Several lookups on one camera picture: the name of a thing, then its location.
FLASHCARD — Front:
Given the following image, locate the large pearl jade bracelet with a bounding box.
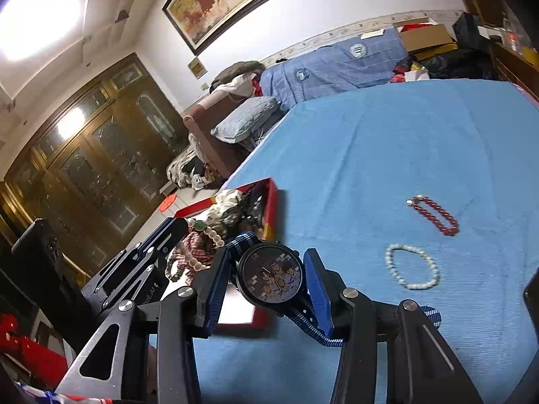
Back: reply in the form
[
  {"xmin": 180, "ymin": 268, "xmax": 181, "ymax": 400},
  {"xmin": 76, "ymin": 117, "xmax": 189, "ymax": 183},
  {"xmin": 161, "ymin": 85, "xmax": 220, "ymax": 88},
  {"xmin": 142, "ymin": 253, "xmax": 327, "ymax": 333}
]
[{"xmin": 165, "ymin": 217, "xmax": 227, "ymax": 283}]

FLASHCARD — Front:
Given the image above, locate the red plaid scrunchie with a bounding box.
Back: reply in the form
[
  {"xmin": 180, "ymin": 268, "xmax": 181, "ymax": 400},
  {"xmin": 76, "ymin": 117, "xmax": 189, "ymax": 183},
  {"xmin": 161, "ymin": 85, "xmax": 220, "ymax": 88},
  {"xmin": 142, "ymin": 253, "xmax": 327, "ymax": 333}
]
[{"xmin": 176, "ymin": 228, "xmax": 225, "ymax": 272}]

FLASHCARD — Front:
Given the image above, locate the white cherry print scrunchie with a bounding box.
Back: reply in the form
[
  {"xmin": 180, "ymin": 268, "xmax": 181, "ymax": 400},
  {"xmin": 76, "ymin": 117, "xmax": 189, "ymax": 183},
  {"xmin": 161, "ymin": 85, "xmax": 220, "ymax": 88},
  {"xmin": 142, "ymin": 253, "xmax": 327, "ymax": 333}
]
[{"xmin": 196, "ymin": 189, "xmax": 243, "ymax": 226}]

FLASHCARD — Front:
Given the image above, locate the blue striped strap watch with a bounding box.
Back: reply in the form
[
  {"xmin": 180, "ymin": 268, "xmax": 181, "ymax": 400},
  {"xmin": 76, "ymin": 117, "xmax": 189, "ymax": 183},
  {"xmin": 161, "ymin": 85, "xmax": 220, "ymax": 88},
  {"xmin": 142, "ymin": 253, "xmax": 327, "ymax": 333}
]
[{"xmin": 225, "ymin": 231, "xmax": 443, "ymax": 348}]

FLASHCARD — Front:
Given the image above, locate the grey sheer scrunchie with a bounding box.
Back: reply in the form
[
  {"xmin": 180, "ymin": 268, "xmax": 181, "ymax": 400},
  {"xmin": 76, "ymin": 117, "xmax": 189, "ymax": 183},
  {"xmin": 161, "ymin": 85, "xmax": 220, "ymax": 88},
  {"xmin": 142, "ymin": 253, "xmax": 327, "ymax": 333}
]
[{"xmin": 243, "ymin": 183, "xmax": 268, "ymax": 229}]

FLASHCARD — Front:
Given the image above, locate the orange round stool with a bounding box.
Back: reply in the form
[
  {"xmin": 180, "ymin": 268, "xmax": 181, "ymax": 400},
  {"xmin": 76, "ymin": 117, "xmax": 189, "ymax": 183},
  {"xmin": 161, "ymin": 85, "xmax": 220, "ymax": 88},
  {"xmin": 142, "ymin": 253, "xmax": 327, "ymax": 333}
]
[{"xmin": 158, "ymin": 193, "xmax": 178, "ymax": 214}]

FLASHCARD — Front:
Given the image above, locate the red shallow gift box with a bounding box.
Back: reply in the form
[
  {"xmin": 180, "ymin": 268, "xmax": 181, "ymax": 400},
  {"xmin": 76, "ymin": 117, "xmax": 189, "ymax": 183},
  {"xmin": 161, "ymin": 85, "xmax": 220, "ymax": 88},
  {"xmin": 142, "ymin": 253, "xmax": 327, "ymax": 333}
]
[{"xmin": 173, "ymin": 177, "xmax": 280, "ymax": 331}]

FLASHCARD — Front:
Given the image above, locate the patterned blanket on floor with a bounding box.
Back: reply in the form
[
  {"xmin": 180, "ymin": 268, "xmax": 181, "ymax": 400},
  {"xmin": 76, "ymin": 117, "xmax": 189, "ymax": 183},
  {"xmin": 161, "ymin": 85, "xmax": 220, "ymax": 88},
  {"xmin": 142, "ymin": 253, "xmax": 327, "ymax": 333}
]
[{"xmin": 166, "ymin": 144, "xmax": 220, "ymax": 191}]

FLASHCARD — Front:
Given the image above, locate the brown sofa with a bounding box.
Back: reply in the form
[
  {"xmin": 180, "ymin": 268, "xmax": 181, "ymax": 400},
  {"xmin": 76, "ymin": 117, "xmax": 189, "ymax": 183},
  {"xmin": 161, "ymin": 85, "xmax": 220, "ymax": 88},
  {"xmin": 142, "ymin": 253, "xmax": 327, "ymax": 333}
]
[{"xmin": 183, "ymin": 90, "xmax": 249, "ymax": 178}]

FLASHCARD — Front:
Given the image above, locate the wooden wardrobe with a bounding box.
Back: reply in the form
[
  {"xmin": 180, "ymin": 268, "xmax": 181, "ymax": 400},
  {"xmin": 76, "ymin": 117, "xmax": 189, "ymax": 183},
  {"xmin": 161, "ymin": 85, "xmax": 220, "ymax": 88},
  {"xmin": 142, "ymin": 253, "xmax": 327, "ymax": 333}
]
[{"xmin": 1, "ymin": 54, "xmax": 188, "ymax": 282}]

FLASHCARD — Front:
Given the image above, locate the grey pillow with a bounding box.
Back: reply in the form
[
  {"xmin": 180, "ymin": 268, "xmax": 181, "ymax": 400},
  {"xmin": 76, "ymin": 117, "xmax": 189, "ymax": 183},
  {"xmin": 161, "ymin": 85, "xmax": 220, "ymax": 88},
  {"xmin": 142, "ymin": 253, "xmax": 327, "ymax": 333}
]
[{"xmin": 210, "ymin": 97, "xmax": 281, "ymax": 144}]

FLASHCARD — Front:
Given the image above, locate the blue bed cover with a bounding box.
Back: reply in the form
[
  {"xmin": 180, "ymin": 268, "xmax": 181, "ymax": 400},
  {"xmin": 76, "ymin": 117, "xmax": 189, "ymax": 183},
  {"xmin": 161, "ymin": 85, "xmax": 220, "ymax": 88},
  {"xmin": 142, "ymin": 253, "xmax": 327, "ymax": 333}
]
[{"xmin": 149, "ymin": 78, "xmax": 539, "ymax": 404}]

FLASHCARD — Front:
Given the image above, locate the clothes pile on sofa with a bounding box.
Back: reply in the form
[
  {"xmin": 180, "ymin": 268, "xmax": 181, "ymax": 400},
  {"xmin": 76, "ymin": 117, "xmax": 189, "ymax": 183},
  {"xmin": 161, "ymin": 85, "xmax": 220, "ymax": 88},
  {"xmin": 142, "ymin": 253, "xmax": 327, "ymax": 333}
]
[{"xmin": 209, "ymin": 60, "xmax": 266, "ymax": 93}]

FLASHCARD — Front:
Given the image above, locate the blue checked quilt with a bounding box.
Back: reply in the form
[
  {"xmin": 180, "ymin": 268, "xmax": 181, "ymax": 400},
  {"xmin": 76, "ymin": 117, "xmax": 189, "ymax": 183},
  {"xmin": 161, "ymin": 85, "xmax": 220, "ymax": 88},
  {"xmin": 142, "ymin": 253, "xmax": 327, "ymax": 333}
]
[{"xmin": 260, "ymin": 27, "xmax": 408, "ymax": 111}]

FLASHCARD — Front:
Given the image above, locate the ceiling light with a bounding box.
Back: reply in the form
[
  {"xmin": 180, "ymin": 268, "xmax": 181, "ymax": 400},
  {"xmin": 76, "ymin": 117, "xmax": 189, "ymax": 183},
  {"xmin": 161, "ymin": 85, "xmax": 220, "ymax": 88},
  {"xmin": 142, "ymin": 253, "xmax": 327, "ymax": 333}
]
[{"xmin": 1, "ymin": 0, "xmax": 83, "ymax": 62}]

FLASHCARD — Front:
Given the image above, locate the cardboard box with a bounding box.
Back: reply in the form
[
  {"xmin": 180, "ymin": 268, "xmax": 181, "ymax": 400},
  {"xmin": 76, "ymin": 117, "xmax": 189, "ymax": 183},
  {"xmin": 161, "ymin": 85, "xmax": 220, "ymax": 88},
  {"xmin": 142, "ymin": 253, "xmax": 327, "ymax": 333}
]
[{"xmin": 395, "ymin": 18, "xmax": 453, "ymax": 52}]

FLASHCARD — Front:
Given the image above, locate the wooden side cabinet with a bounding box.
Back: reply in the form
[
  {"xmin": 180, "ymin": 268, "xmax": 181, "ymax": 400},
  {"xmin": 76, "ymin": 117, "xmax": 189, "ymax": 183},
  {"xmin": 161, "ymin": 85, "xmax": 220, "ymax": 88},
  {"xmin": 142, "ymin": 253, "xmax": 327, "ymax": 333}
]
[{"xmin": 490, "ymin": 43, "xmax": 539, "ymax": 101}]

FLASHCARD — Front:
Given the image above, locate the white pearl bracelet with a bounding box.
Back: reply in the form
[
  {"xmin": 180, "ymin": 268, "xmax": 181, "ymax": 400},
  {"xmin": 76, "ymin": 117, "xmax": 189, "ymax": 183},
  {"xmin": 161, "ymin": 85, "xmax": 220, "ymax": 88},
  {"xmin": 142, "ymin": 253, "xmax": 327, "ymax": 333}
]
[{"xmin": 384, "ymin": 242, "xmax": 442, "ymax": 291}]

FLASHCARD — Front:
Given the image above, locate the red bead bracelet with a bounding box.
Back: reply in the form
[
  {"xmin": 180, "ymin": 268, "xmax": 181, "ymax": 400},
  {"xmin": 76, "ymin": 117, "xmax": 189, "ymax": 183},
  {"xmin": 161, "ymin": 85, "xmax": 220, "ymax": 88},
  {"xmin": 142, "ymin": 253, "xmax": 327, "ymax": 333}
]
[{"xmin": 406, "ymin": 194, "xmax": 462, "ymax": 237}]

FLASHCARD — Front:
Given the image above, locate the small gold wall plaque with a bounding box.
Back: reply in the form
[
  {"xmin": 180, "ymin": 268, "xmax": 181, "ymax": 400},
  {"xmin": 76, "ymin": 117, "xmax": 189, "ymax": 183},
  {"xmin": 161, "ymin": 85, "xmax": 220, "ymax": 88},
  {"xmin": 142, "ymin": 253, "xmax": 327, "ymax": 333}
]
[{"xmin": 188, "ymin": 57, "xmax": 208, "ymax": 79}]

